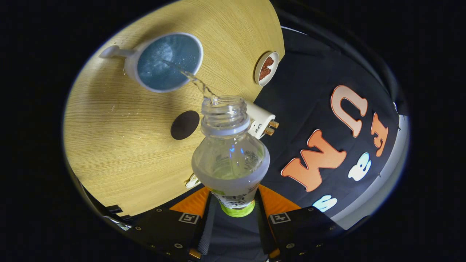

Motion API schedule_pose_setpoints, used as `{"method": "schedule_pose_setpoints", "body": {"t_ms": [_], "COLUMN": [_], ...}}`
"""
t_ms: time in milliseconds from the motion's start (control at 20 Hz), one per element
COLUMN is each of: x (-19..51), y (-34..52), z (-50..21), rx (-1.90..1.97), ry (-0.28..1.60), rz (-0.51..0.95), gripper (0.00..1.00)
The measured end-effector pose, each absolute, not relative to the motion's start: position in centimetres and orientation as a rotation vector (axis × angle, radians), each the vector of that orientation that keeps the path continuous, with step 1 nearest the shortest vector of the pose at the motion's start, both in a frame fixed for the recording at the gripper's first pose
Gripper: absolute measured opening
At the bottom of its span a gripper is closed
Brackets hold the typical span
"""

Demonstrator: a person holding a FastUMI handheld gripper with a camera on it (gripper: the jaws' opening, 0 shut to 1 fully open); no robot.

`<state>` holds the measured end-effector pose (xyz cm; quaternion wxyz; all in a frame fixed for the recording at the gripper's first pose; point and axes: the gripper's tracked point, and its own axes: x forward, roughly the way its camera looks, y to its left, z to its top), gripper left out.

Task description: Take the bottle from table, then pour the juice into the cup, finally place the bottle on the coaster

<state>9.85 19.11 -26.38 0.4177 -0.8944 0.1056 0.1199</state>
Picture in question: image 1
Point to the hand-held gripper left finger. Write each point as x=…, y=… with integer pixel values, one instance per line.
x=206, y=225

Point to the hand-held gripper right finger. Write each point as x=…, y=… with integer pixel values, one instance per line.
x=264, y=225

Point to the clear plastic juice bottle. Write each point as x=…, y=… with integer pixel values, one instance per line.
x=231, y=156

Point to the white cup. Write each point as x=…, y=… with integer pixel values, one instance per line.
x=130, y=69

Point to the white divided dish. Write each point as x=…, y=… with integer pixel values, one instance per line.
x=192, y=181

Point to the toasted bread slice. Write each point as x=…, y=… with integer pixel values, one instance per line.
x=269, y=131
x=273, y=124

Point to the white toaster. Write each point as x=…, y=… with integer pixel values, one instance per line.
x=260, y=120

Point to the wooden table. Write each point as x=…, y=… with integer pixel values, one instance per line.
x=120, y=145

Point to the white oval plate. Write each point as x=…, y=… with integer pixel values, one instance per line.
x=275, y=60

